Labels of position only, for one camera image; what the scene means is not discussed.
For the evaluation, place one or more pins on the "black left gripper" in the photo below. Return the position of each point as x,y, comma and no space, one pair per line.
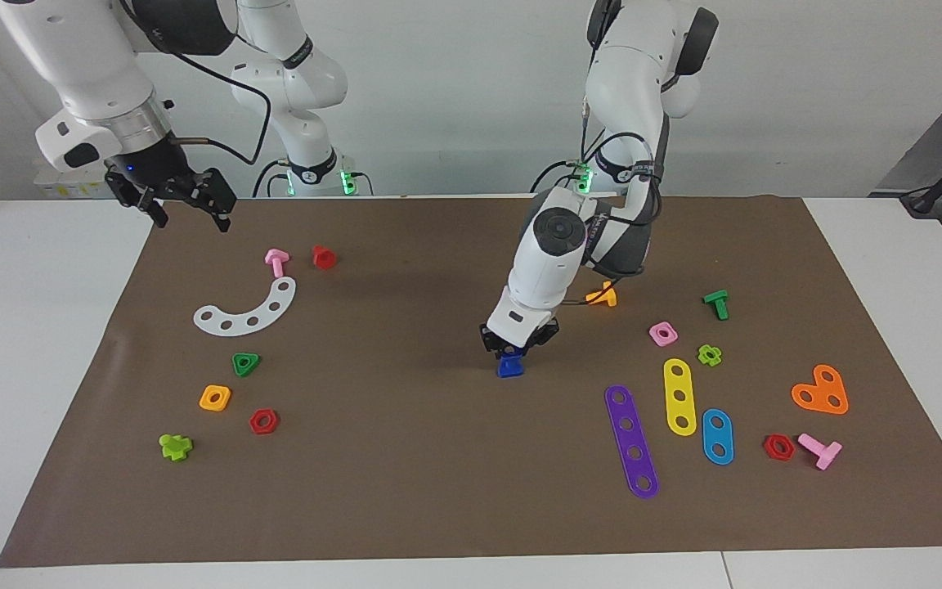
522,341

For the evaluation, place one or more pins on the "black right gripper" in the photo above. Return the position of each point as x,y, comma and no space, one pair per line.
156,168

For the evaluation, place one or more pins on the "blue triangle-head toy screw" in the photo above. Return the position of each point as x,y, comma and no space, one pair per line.
510,370

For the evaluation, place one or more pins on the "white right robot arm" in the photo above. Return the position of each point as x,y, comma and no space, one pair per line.
87,65

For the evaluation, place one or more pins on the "orange toy screw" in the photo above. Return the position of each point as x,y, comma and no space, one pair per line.
608,298

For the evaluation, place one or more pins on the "pink toy screw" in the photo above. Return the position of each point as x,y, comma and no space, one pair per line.
824,452
276,260

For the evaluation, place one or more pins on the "pink square toy nut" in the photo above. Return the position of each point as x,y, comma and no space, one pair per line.
671,339

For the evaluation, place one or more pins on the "red toy screw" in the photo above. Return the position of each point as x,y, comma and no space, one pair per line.
324,258

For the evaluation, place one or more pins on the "green triangle toy nut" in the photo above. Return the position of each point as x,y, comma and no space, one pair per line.
253,360

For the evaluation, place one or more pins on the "lime cross toy nut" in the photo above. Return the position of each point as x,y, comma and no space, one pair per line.
710,362

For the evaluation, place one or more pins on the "green toy screw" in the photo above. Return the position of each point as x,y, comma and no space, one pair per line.
717,300

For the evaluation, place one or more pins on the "orange square toy nut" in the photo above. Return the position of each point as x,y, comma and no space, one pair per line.
224,402

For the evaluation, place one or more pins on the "red hexagon toy nut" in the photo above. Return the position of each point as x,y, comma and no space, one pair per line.
790,450
272,424

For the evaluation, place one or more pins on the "lime cross-head toy screw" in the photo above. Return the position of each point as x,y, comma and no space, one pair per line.
174,447

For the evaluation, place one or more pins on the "white box yellow label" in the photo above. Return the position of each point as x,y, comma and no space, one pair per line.
62,186

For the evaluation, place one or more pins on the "white curved perforated strip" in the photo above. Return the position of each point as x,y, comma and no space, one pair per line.
239,325

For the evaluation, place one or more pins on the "brown paper mat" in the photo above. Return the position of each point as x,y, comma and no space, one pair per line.
405,442

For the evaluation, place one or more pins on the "purple four-hole strip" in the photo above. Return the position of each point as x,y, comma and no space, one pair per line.
631,439

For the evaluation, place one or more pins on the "yellow three-hole strip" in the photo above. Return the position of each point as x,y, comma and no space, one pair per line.
679,383

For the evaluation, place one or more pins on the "blue two-hole strip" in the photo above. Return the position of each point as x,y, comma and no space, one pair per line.
717,436

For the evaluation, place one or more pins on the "orange heart-shaped plate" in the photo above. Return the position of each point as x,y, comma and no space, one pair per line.
821,394

